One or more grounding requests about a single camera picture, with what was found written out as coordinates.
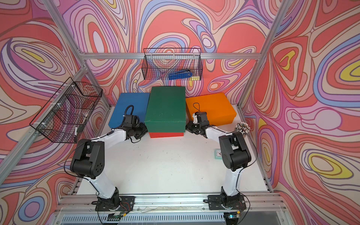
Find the red shoebox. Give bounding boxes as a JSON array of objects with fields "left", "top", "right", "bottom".
[{"left": 149, "top": 132, "right": 184, "bottom": 138}]

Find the orange shoebox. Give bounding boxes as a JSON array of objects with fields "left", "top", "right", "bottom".
[{"left": 186, "top": 93, "right": 237, "bottom": 126}]

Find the green shoebox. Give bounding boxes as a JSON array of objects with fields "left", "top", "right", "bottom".
[{"left": 144, "top": 86, "right": 187, "bottom": 133}]

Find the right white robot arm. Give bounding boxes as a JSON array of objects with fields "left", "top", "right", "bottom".
[{"left": 186, "top": 112, "right": 252, "bottom": 197}]

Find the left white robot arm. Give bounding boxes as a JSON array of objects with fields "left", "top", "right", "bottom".
[{"left": 70, "top": 114, "right": 147, "bottom": 208}]

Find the blue shoebox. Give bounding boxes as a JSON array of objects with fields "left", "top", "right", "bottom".
[{"left": 108, "top": 93, "right": 150, "bottom": 128}]

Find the small mint green clock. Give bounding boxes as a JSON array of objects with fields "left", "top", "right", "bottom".
[{"left": 214, "top": 149, "right": 222, "bottom": 160}]

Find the metal cup of pencils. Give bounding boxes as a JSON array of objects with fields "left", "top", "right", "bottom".
[{"left": 234, "top": 122, "right": 250, "bottom": 136}]

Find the blue stapler in basket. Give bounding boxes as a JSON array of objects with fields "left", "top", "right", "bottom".
[{"left": 168, "top": 69, "right": 193, "bottom": 80}]

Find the marker in left basket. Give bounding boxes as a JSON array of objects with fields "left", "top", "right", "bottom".
[{"left": 74, "top": 127, "right": 78, "bottom": 143}]

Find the black wire basket left wall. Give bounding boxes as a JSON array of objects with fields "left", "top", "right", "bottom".
[{"left": 30, "top": 78, "right": 103, "bottom": 143}]

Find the black wire basket wall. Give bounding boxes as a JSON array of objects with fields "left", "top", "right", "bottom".
[
  {"left": 142, "top": 47, "right": 203, "bottom": 81},
  {"left": 30, "top": 78, "right": 103, "bottom": 143}
]

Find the black wire basket back wall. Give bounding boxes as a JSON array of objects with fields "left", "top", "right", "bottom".
[{"left": 142, "top": 47, "right": 203, "bottom": 81}]

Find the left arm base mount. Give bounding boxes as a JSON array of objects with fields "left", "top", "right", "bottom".
[{"left": 93, "top": 196, "right": 136, "bottom": 212}]

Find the aluminium rail front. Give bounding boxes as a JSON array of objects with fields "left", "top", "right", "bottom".
[{"left": 51, "top": 192, "right": 294, "bottom": 225}]

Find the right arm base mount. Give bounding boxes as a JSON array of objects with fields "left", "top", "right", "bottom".
[{"left": 203, "top": 194, "right": 247, "bottom": 212}]

